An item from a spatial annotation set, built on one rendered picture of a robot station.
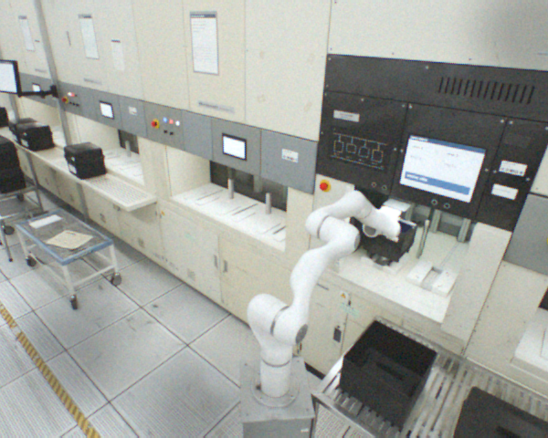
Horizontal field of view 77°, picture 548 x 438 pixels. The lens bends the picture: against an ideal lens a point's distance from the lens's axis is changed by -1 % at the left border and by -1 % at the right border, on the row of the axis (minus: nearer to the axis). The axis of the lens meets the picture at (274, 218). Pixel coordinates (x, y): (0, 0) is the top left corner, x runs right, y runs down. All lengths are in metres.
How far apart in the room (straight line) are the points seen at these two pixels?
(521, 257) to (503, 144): 0.43
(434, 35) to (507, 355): 1.32
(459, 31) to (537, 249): 0.82
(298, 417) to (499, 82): 1.38
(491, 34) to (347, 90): 0.56
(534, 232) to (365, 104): 0.80
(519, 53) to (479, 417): 1.23
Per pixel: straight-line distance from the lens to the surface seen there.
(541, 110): 1.46
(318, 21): 1.73
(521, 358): 1.86
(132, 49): 2.85
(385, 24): 1.58
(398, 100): 1.56
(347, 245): 1.30
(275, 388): 1.48
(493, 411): 1.62
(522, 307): 1.71
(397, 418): 1.53
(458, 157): 1.52
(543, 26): 1.45
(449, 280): 2.10
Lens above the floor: 2.02
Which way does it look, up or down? 28 degrees down
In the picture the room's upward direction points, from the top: 2 degrees clockwise
